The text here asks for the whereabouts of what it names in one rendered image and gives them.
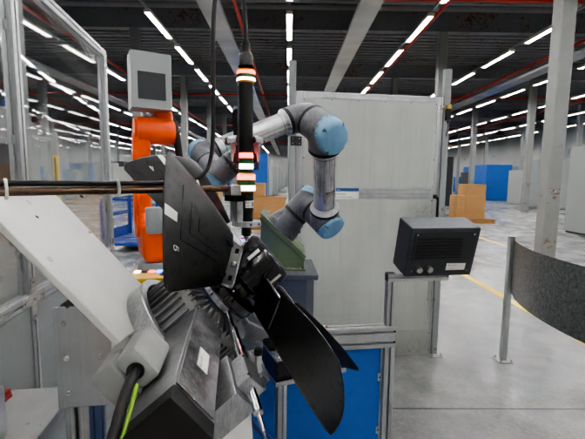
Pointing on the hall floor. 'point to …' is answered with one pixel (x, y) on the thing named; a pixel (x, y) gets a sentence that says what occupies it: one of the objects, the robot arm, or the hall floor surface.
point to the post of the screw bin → (280, 413)
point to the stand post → (84, 417)
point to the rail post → (386, 393)
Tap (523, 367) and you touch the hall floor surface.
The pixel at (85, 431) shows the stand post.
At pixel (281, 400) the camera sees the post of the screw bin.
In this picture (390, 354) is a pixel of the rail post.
